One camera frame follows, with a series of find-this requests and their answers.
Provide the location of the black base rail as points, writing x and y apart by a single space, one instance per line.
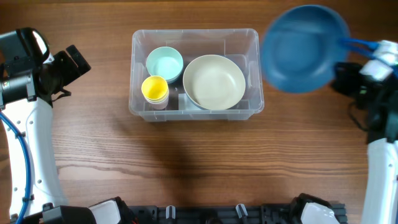
266 213

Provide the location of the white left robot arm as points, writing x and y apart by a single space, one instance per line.
26 113

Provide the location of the blue plate front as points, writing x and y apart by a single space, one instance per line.
197 105

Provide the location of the cream plate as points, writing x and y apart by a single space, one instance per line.
214 82

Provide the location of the pink plastic cup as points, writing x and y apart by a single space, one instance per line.
159 106

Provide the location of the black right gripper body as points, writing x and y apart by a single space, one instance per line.
351 83

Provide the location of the mint green bowl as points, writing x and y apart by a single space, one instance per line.
165 62

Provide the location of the cream plastic cup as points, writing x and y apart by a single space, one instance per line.
156 102

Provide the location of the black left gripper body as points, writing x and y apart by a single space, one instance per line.
63 69

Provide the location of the yellow plastic cup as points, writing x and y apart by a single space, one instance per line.
154 88

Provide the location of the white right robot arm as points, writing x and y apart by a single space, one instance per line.
380 202

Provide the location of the dark blue plate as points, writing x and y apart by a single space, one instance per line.
301 47

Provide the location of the clear plastic storage bin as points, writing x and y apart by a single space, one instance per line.
239 45

